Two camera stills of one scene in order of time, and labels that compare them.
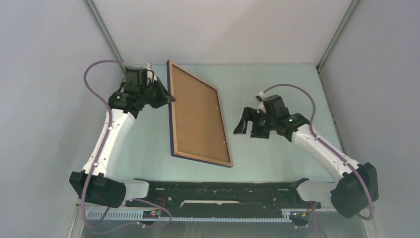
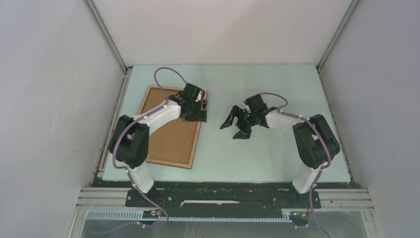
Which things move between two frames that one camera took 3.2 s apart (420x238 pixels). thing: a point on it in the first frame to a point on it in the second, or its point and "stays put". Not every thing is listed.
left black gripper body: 146,92 to 195,114
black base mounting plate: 224,196 stays put
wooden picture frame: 227,164 to 174,144
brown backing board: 199,128 to 175,143
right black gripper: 249,114 to 245,132
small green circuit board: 152,214 stays put
